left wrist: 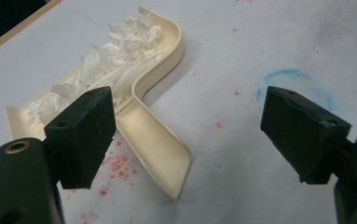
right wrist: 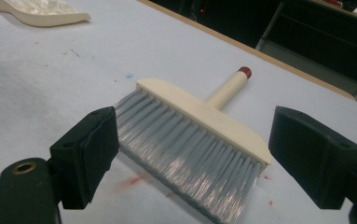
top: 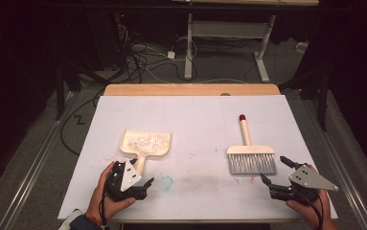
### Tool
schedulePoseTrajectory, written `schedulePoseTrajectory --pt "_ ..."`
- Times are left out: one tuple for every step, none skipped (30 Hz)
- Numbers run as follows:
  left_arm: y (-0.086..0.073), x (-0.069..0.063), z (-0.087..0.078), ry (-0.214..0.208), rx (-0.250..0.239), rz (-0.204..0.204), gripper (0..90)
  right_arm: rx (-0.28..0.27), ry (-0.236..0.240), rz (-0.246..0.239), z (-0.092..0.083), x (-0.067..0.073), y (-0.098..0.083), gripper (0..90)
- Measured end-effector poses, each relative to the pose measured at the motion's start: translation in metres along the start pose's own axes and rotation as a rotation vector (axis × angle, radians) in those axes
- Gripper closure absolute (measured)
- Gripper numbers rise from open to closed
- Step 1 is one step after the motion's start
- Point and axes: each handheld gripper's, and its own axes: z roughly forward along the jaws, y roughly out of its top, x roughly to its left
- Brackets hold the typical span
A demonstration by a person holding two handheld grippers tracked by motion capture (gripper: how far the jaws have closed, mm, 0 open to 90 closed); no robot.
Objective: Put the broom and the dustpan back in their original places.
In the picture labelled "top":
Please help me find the long black floor cable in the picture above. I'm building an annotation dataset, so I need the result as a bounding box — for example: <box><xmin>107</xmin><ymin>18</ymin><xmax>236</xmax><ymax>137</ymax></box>
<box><xmin>59</xmin><ymin>92</ymin><xmax>106</xmax><ymax>157</ymax></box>

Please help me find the white power strip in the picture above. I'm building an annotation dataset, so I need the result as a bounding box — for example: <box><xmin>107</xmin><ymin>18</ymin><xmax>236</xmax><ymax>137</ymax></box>
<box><xmin>295</xmin><ymin>41</ymin><xmax>310</xmax><ymax>55</ymax></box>

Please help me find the cream plastic dustpan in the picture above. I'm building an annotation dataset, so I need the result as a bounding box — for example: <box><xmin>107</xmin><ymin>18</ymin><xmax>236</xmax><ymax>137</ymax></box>
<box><xmin>119</xmin><ymin>128</ymin><xmax>172</xmax><ymax>175</ymax></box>

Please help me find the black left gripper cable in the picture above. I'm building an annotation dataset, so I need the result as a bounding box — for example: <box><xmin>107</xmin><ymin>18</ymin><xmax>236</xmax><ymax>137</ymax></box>
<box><xmin>99</xmin><ymin>176</ymin><xmax>110</xmax><ymax>230</ymax></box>

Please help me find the person's left hand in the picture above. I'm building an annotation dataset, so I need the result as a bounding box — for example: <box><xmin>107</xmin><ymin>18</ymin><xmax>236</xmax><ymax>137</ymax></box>
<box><xmin>86</xmin><ymin>161</ymin><xmax>137</xmax><ymax>224</ymax></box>

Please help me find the person's right hand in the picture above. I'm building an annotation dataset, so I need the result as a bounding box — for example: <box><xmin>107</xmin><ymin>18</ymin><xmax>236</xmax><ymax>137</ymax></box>
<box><xmin>286</xmin><ymin>190</ymin><xmax>333</xmax><ymax>225</ymax></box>

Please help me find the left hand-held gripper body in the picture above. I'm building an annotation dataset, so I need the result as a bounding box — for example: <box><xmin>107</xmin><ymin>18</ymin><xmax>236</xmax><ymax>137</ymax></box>
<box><xmin>105</xmin><ymin>159</ymin><xmax>148</xmax><ymax>202</ymax></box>

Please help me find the white brush with red-tipped handle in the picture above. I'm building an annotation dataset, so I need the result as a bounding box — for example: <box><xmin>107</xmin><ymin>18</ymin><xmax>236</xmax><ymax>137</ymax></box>
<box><xmin>226</xmin><ymin>113</ymin><xmax>277</xmax><ymax>175</ymax></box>

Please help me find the white-legged desk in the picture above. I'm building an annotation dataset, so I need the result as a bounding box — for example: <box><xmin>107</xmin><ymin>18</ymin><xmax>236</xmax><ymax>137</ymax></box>
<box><xmin>171</xmin><ymin>0</ymin><xmax>320</xmax><ymax>83</ymax></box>

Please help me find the pile of white paper scraps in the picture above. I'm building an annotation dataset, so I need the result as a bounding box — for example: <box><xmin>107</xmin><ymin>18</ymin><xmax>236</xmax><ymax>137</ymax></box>
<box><xmin>123</xmin><ymin>131</ymin><xmax>170</xmax><ymax>155</ymax></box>

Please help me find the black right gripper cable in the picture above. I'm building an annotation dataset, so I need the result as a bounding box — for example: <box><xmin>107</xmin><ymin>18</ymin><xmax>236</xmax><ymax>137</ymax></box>
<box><xmin>299</xmin><ymin>191</ymin><xmax>325</xmax><ymax>230</ymax></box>

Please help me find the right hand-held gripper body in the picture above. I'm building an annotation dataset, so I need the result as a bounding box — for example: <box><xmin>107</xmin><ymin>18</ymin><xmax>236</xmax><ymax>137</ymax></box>
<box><xmin>268</xmin><ymin>164</ymin><xmax>339</xmax><ymax>203</ymax></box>

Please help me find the dark equipment box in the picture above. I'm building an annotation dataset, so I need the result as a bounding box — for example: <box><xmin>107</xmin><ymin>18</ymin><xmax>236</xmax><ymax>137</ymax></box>
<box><xmin>84</xmin><ymin>11</ymin><xmax>127</xmax><ymax>73</ymax></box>

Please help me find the metal floor rail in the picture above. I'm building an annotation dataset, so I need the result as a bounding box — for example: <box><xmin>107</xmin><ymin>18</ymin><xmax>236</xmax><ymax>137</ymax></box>
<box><xmin>300</xmin><ymin>95</ymin><xmax>367</xmax><ymax>230</ymax></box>
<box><xmin>0</xmin><ymin>91</ymin><xmax>78</xmax><ymax>230</ymax></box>

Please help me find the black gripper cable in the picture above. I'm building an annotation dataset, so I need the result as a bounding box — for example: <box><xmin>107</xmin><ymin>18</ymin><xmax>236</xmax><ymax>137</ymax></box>
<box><xmin>99</xmin><ymin>176</ymin><xmax>110</xmax><ymax>230</ymax></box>
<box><xmin>299</xmin><ymin>191</ymin><xmax>325</xmax><ymax>230</ymax></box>

